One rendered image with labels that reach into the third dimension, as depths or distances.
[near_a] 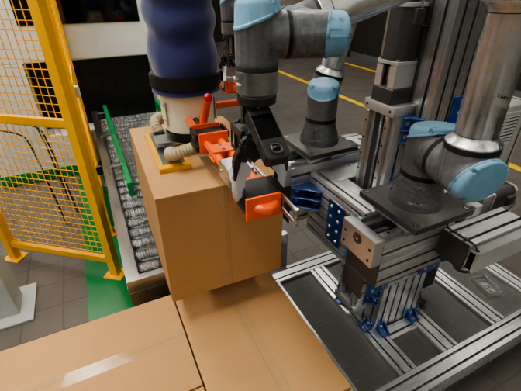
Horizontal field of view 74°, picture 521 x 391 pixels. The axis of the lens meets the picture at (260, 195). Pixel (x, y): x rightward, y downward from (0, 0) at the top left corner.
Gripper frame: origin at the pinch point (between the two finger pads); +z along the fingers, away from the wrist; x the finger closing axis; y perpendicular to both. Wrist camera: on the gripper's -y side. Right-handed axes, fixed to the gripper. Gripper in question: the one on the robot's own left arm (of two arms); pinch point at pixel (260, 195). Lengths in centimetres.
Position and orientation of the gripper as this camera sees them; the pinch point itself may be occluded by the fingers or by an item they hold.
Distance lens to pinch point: 71.1
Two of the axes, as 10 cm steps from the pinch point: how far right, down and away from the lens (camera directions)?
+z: -0.1, 8.6, 5.1
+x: -9.1, 2.0, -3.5
